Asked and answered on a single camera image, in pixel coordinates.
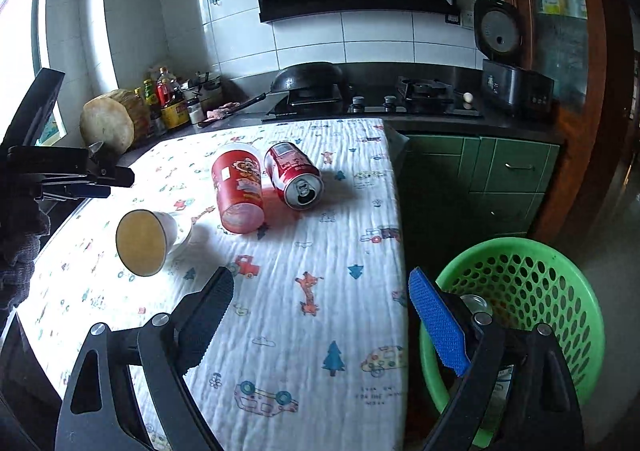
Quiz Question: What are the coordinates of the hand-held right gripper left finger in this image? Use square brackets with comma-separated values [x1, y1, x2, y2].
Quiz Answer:
[54, 266, 236, 451]

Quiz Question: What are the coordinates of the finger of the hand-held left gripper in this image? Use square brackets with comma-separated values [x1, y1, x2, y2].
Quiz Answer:
[36, 141, 136, 201]
[0, 68, 66, 148]

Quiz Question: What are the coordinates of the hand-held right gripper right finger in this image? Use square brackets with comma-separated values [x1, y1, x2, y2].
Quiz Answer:
[407, 267, 586, 451]

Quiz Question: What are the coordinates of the white paper cup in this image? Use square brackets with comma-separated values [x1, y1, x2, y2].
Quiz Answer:
[115, 208, 193, 278]

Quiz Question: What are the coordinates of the red printed cup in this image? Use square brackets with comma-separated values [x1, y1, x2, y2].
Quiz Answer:
[211, 142, 266, 235]

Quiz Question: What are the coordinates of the green plastic basket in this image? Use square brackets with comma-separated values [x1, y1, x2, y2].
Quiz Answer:
[419, 237, 607, 449]

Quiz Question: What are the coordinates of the red soda can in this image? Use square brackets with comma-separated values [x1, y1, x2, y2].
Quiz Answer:
[263, 141, 325, 211]

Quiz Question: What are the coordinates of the person's left hand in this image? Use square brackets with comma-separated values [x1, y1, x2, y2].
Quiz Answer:
[0, 198, 52, 312]

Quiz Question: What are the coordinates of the round wooden chopping block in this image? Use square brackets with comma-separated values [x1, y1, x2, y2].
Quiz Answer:
[80, 88, 146, 157]

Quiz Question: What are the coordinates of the window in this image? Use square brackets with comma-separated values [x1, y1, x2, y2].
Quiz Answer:
[0, 0, 56, 142]

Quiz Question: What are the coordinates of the white printed blanket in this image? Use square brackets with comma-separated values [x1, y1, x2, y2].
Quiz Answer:
[17, 117, 406, 451]

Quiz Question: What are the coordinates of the green kitchen cabinet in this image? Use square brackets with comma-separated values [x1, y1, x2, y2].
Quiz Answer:
[395, 131, 561, 252]

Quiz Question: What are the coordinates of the pink cloth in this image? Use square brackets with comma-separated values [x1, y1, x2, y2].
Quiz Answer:
[205, 102, 241, 121]

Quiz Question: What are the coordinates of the black gas stove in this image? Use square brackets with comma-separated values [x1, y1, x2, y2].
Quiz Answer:
[261, 76, 483, 122]

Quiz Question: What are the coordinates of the black wok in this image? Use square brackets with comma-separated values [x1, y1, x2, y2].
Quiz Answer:
[239, 61, 346, 107]

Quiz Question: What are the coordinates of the black rice cooker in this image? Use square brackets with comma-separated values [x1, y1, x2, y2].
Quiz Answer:
[472, 0, 556, 119]

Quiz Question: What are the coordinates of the wooden glass door cabinet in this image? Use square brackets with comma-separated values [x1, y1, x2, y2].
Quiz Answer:
[492, 0, 640, 242]

